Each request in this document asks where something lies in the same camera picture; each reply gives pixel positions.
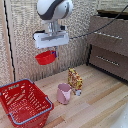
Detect red shopping basket blue handles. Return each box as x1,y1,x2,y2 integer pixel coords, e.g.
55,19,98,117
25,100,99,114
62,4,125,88
0,78,55,128

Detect yellow patterned snack box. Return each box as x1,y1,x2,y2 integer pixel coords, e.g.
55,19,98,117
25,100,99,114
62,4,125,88
67,67,84,97

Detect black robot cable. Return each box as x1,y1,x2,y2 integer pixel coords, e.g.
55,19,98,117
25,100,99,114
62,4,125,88
68,3,128,41

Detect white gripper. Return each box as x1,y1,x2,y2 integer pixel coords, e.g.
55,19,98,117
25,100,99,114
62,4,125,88
33,29,70,60

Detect brown wooden drawer cabinet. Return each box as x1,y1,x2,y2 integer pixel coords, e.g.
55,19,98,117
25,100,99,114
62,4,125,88
85,9,128,82

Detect pink plastic mug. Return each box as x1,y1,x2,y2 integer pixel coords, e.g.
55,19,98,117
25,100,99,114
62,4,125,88
56,82,73,105

